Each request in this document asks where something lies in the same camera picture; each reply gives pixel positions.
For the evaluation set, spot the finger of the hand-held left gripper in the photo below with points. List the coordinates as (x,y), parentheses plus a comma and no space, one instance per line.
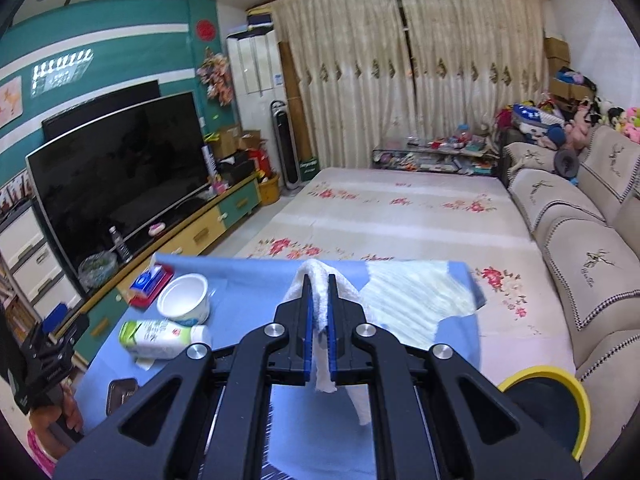
(55,317)

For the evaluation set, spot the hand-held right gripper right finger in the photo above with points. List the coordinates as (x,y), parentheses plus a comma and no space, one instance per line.
(331,340)

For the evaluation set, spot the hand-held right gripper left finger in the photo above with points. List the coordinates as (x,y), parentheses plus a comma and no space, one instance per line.
(310,340)

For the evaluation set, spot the white paper tissue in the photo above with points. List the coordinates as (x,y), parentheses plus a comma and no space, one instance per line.
(320,272)

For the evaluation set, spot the brown plastic tray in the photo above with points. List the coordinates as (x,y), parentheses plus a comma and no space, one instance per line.
(120,395)

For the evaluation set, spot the green white milk bottle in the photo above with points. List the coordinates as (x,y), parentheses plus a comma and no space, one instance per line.
(160,340)

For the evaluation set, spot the white paper bowl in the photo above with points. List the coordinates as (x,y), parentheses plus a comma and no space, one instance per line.
(182,305)

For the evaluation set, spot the yellow rimmed dark trash bin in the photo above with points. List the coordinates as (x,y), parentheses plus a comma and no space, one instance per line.
(550,410)

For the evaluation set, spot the person's left hand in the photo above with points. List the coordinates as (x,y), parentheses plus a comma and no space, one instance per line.
(67,407)

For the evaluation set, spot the white drawer unit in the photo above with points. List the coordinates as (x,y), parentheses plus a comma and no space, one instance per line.
(30,260)

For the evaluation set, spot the glass ashtray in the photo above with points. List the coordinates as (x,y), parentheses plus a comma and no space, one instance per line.
(97,270)

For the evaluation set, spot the blue tablecloth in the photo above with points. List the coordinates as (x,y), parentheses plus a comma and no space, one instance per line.
(240,300)

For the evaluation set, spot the pink plastic item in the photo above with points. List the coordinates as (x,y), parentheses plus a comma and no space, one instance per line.
(40,455)

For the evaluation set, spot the clear water bottle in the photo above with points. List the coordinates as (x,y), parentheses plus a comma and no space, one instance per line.
(120,245)

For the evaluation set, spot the blue tissue pack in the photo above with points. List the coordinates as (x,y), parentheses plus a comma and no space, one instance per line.
(147,282)

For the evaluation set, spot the blue tissue packet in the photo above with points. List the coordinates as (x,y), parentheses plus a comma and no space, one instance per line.
(167,277)

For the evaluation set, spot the pink oval object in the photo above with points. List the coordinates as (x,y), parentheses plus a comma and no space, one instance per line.
(157,228)

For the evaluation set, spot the floral cream bed sheet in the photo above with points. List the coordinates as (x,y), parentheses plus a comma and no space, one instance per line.
(400,220)

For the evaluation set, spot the yellow basket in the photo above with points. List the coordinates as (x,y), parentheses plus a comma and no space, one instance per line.
(269,190)

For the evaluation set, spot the large curved television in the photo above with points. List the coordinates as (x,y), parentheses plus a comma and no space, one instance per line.
(120,175)

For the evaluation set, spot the red gift box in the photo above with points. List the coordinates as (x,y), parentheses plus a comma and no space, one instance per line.
(260,162)

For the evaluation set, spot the black bag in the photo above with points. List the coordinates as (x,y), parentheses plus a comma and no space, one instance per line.
(236,169)

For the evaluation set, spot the black tower fan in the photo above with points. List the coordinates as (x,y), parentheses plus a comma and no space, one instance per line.
(286,145)

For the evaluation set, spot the white tall carton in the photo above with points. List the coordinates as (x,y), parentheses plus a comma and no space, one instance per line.
(209,162)

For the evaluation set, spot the glass coffee table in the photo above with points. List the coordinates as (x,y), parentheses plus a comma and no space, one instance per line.
(430,157)

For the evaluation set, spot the open cardboard box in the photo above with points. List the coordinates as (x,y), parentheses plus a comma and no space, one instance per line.
(250,140)
(226,142)

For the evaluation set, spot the tall brown cardboard panel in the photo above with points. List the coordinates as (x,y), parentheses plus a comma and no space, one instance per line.
(295,100)

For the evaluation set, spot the beige sofa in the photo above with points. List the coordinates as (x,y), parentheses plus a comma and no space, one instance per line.
(590,260)

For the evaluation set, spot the beige embroidered curtain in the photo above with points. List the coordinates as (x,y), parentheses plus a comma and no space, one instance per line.
(345,60)
(475,50)

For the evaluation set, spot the grey neck pillow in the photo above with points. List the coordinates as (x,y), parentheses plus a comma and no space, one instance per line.
(567,161)

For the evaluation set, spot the blue white patterned bag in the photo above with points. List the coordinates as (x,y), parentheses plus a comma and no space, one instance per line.
(535,117)

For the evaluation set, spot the stacked flat boxes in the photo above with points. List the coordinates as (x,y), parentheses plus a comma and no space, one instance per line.
(261,20)

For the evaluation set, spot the stacked cardboard boxes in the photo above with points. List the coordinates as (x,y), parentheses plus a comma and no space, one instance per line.
(556,52)

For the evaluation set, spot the pile of plush toys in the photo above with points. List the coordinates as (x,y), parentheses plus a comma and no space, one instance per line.
(625,120)

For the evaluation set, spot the pink wall picture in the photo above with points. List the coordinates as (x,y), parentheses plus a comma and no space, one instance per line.
(11,100)

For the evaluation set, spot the flower wall hanging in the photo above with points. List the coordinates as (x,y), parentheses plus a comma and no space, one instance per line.
(215,77)

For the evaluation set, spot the red round wall ornament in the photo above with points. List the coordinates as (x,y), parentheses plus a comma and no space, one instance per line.
(205,29)

